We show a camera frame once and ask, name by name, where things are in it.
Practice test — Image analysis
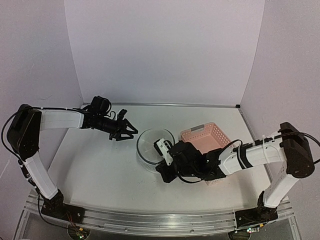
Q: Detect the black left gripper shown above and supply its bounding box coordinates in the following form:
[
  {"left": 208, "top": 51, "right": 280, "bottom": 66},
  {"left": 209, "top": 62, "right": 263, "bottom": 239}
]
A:
[{"left": 95, "top": 114, "right": 139, "bottom": 141}]

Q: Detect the pink perforated plastic basket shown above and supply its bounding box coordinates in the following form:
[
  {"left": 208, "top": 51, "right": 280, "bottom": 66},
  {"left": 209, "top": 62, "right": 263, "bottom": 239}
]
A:
[{"left": 179, "top": 121, "right": 237, "bottom": 187}]

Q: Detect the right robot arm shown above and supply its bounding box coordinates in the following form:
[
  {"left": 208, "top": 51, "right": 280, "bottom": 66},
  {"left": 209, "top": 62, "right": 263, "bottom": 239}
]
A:
[{"left": 153, "top": 122, "right": 320, "bottom": 222}]

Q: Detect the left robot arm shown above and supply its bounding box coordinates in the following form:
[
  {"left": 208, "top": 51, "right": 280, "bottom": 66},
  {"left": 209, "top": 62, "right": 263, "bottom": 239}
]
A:
[{"left": 0, "top": 96, "right": 139, "bottom": 200}]

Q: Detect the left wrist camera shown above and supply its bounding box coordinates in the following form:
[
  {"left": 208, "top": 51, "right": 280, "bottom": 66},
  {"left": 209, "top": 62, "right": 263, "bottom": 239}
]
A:
[{"left": 116, "top": 109, "right": 128, "bottom": 121}]

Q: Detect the aluminium front rail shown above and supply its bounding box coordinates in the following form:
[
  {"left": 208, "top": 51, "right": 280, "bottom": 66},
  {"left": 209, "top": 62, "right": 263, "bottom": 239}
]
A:
[{"left": 78, "top": 207, "right": 236, "bottom": 237}]

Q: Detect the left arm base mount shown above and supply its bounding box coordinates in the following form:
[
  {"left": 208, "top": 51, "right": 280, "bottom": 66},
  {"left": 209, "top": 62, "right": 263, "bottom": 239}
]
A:
[{"left": 38, "top": 190, "right": 85, "bottom": 225}]

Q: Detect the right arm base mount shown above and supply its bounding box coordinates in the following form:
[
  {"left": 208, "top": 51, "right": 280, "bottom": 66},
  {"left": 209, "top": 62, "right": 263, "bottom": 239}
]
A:
[{"left": 234, "top": 191, "right": 278, "bottom": 230}]

